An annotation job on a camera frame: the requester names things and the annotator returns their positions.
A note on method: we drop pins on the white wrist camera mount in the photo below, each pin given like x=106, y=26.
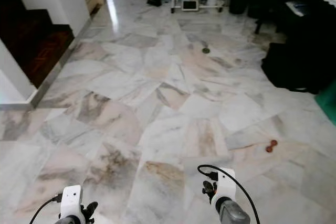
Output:
x=72, y=199
x=226, y=183

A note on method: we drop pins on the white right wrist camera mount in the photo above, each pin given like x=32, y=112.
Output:
x=226, y=183

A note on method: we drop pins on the large black bag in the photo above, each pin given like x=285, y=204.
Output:
x=299, y=66

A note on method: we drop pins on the round floor drain cover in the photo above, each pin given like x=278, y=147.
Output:
x=206, y=50

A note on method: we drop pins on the red dumbbell toy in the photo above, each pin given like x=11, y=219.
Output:
x=271, y=146

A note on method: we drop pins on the black waste bin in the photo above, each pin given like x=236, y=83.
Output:
x=240, y=0

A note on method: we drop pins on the green mat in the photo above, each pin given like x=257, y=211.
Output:
x=327, y=103

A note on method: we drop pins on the black chair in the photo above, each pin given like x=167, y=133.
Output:
x=268, y=10

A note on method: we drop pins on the dark wooden staircase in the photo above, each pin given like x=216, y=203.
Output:
x=34, y=40

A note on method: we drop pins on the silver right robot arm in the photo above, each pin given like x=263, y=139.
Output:
x=233, y=213

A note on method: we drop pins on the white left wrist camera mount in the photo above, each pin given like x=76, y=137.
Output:
x=72, y=199

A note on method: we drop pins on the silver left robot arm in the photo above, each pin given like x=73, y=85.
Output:
x=69, y=221

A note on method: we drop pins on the white framed tablet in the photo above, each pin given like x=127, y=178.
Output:
x=190, y=5

